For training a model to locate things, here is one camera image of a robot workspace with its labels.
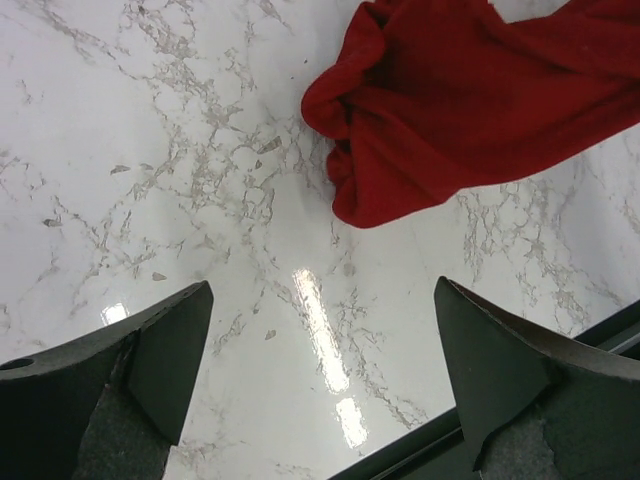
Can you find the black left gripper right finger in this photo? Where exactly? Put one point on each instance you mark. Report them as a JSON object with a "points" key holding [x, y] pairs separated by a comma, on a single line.
{"points": [[535, 404]]}

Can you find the dark red t-shirt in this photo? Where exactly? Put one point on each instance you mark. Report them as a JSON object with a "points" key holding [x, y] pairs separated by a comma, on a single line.
{"points": [[427, 98]]}

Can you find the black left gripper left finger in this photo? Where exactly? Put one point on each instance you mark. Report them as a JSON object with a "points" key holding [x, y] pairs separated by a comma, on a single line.
{"points": [[109, 404]]}

